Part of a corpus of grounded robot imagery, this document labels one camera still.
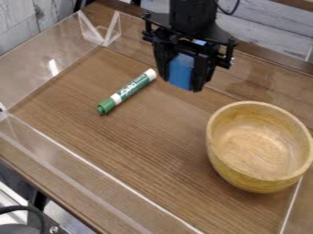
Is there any black metal table leg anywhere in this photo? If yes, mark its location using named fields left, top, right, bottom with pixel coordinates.
left=34, top=190, right=50, bottom=211

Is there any green dry erase marker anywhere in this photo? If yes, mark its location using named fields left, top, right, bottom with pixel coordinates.
left=97, top=69, right=157, bottom=115

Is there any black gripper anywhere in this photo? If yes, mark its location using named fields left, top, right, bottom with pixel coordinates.
left=142, top=0, right=237, bottom=92

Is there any brown wooden bowl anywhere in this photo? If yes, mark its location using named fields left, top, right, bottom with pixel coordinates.
left=206, top=101, right=313, bottom=194

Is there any black cable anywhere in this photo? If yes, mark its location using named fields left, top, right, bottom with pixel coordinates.
left=216, top=0, right=242, bottom=16

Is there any blue foam block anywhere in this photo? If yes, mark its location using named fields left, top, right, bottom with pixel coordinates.
left=169, top=40, right=206, bottom=92

